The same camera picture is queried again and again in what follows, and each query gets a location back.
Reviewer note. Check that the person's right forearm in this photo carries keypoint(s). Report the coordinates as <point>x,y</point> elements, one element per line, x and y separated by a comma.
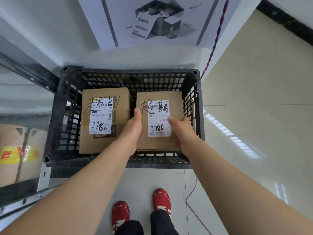
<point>244,193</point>

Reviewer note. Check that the person's red shoe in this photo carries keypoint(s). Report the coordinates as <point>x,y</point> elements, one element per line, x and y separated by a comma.
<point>121,212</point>
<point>162,200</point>

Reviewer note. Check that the boxes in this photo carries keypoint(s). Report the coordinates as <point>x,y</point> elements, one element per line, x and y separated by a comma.
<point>22,139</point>

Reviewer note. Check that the person's dark trousers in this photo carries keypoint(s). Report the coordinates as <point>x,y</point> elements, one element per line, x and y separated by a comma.
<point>161,225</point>

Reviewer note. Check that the cube box with taped top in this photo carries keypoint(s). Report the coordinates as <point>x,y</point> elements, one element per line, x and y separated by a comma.
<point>176,100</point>

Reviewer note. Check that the black plastic crate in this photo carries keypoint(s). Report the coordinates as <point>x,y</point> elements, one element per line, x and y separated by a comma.
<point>137,80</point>

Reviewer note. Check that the person's right hand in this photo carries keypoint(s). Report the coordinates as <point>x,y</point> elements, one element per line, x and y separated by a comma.
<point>187,137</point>

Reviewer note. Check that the white printed notice sheet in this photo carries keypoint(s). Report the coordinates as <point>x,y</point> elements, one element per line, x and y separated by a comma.
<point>122,19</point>

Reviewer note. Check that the cardboard box with glass symbol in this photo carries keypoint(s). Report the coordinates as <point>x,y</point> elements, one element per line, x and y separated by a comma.
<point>119,102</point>

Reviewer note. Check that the person's left hand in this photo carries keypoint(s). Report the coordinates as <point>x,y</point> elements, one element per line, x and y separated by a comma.
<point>132,134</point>

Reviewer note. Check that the person's left forearm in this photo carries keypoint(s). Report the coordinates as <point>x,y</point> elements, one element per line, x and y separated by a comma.
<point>73,193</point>

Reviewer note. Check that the metal shelving rack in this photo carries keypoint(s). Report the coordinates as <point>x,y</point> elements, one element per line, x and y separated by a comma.
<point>24,102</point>

